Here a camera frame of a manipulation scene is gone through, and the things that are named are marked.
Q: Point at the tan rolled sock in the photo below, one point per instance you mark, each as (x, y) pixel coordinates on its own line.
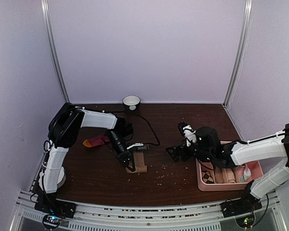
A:
(218, 176)

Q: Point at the pink divided organizer box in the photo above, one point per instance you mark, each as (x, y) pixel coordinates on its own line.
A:
(228, 183)

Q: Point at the black argyle rolled sock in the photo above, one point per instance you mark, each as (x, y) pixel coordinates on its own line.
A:
(207, 177)

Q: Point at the right circuit board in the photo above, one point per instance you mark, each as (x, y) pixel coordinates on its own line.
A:
(245, 221)

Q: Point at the black white small bowl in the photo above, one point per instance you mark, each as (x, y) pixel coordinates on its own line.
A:
(131, 103)

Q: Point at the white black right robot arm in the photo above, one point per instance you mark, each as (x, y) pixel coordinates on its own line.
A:
(276, 145)

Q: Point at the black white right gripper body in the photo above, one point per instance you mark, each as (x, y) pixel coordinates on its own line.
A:
(202, 155)

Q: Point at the tan ribbed sock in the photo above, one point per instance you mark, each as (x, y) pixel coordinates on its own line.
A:
(140, 166)

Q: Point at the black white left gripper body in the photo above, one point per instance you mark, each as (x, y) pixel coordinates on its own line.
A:
(114, 138)

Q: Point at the purple orange striped sock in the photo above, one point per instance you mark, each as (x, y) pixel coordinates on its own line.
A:
(96, 141)

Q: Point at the aluminium right side rail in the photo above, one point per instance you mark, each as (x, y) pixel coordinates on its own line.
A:
(233, 122)

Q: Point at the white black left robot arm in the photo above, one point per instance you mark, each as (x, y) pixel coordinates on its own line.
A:
(63, 133)

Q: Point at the white scalloped bowl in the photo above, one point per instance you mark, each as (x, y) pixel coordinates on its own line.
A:
(61, 178)

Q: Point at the circuit board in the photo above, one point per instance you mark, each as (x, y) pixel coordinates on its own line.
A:
(245, 221)
(50, 221)

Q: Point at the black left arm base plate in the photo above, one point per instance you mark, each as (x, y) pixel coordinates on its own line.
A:
(60, 208)

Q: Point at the left circuit board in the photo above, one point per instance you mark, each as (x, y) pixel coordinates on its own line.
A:
(50, 221)

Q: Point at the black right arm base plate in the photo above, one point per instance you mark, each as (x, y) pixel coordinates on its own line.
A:
(238, 207)

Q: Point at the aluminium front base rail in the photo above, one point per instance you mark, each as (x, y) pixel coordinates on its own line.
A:
(196, 217)

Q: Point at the aluminium left corner post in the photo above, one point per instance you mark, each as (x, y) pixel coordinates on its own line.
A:
(54, 55)

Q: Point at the aluminium right corner post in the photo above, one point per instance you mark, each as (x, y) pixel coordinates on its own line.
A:
(240, 52)

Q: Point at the beige rolled sock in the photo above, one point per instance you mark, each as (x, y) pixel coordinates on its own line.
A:
(230, 176)

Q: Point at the aluminium corner post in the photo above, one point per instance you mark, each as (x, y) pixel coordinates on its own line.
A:
(54, 55)
(240, 52)

